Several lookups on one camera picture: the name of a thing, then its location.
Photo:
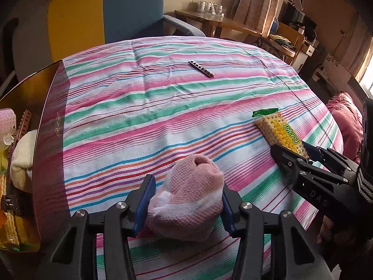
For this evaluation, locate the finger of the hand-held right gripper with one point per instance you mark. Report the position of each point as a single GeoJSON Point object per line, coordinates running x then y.
{"type": "Point", "coordinates": [326, 154]}
{"type": "Point", "coordinates": [287, 159]}

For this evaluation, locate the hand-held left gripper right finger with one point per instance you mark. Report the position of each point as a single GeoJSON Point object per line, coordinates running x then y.
{"type": "Point", "coordinates": [228, 215]}

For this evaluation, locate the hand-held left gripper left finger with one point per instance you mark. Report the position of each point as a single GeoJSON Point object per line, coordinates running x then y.
{"type": "Point", "coordinates": [144, 207]}

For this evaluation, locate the cracker packet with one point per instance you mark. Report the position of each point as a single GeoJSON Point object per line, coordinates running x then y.
{"type": "Point", "coordinates": [276, 127]}
{"type": "Point", "coordinates": [14, 227]}

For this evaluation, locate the pink white sock ball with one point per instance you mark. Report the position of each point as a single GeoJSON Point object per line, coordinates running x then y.
{"type": "Point", "coordinates": [186, 198]}

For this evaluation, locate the cream sock ball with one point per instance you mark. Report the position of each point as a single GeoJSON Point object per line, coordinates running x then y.
{"type": "Point", "coordinates": [24, 154]}

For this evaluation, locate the brown toy brick plate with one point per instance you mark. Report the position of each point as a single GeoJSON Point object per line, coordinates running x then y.
{"type": "Point", "coordinates": [24, 121]}

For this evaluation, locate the gold metal tin container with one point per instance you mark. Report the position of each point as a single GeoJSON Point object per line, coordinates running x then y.
{"type": "Point", "coordinates": [35, 93]}

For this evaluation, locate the person's right hand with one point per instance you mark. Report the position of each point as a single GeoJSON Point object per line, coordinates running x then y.
{"type": "Point", "coordinates": [327, 230]}

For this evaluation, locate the pink cushion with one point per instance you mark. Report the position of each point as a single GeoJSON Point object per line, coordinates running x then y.
{"type": "Point", "coordinates": [343, 116]}

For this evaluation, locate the window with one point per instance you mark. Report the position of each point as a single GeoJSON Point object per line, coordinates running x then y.
{"type": "Point", "coordinates": [367, 78]}

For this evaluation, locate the floral patterned box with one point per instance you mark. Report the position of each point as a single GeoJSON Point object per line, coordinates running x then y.
{"type": "Point", "coordinates": [335, 64]}

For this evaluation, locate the white storage box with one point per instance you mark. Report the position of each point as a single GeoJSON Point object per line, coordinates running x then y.
{"type": "Point", "coordinates": [309, 49]}

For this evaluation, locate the striped pink green tablecloth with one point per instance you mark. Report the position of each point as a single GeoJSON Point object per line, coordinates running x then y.
{"type": "Point", "coordinates": [131, 93]}

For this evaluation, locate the green yellow cloth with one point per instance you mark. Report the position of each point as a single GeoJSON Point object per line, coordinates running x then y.
{"type": "Point", "coordinates": [281, 40]}

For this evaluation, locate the dark toy brick strip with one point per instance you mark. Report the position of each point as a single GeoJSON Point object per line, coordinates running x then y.
{"type": "Point", "coordinates": [201, 69]}

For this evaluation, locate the wooden chair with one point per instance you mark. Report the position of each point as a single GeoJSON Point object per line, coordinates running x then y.
{"type": "Point", "coordinates": [291, 33]}

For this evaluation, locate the blue round ball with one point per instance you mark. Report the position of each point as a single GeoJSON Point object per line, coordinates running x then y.
{"type": "Point", "coordinates": [276, 24]}

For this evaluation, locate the black appliance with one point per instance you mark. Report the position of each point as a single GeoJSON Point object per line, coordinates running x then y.
{"type": "Point", "coordinates": [294, 13]}

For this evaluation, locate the wooden side table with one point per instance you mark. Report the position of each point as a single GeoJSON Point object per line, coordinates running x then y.
{"type": "Point", "coordinates": [227, 22]}

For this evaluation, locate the beige curtain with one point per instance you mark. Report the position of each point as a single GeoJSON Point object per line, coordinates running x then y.
{"type": "Point", "coordinates": [256, 3]}

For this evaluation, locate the tray of glass cups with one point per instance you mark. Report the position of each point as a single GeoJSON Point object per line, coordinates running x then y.
{"type": "Point", "coordinates": [208, 6]}

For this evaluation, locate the grey yellow blue chair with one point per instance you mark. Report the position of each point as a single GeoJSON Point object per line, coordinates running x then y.
{"type": "Point", "coordinates": [131, 5]}

